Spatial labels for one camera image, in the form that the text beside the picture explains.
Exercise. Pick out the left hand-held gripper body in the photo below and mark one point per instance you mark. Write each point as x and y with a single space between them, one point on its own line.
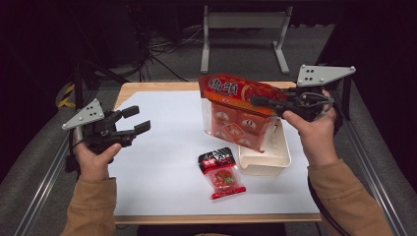
98 134

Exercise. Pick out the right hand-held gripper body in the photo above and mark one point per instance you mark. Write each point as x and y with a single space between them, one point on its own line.
314 76

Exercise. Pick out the large orange snack packet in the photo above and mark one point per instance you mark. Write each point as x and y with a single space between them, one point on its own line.
229 91

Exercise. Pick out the white divided plastic container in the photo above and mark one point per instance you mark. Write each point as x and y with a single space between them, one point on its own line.
272 160

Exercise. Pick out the person's left hand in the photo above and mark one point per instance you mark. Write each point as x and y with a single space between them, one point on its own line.
95 165

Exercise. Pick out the person's right hand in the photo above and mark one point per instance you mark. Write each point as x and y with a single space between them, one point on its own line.
319 141

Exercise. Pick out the white table mat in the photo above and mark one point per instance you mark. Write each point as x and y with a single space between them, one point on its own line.
170 157

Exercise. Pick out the yellow and black hazard tape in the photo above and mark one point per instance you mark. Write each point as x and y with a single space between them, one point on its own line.
67 95

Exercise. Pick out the white metal stand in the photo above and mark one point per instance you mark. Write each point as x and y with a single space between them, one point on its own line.
246 19

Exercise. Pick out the small red snack packet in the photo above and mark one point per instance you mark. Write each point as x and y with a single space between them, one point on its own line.
223 175

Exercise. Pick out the aluminium rail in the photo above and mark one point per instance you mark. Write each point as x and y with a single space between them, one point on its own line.
42 183
370 157

